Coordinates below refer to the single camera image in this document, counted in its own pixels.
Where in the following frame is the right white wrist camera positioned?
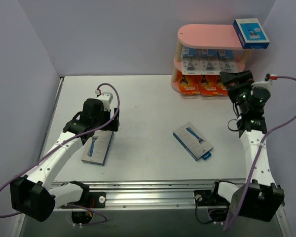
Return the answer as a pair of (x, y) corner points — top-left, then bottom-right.
(252, 74), (278, 91)

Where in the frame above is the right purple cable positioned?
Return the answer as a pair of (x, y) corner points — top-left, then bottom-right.
(223, 75), (296, 232)

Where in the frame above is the orange Gillette box front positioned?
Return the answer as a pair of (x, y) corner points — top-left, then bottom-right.
(216, 75), (228, 96)

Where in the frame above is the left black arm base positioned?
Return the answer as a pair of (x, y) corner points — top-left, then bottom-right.
(62, 192), (108, 228)

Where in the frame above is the pink three-tier shelf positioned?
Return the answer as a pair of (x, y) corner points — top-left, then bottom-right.
(171, 24), (252, 92)

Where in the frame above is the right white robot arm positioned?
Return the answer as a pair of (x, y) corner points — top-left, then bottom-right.
(209, 71), (285, 222)

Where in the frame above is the orange gillette box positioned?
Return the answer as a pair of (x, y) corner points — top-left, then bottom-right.
(198, 75), (218, 96)
(177, 71), (199, 95)
(216, 75), (228, 96)

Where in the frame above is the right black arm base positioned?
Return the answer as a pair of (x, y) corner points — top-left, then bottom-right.
(193, 190), (230, 225)

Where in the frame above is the aluminium rail frame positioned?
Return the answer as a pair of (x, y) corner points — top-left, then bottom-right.
(11, 77), (293, 237)

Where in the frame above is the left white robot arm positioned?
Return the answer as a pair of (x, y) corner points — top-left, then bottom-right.
(10, 93), (119, 222)

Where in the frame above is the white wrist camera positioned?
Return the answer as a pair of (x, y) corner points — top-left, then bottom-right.
(252, 74), (278, 91)
(95, 90), (113, 111)

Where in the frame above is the blue razor blister pack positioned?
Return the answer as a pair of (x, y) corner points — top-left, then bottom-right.
(199, 49), (221, 75)

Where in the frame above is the white blue Harry's box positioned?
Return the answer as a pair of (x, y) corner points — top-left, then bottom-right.
(233, 18), (270, 49)

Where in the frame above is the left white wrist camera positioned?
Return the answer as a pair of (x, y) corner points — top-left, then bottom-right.
(95, 90), (113, 111)

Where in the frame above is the grey Harry's box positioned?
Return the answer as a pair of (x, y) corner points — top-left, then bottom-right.
(81, 130), (114, 166)
(173, 122), (213, 161)

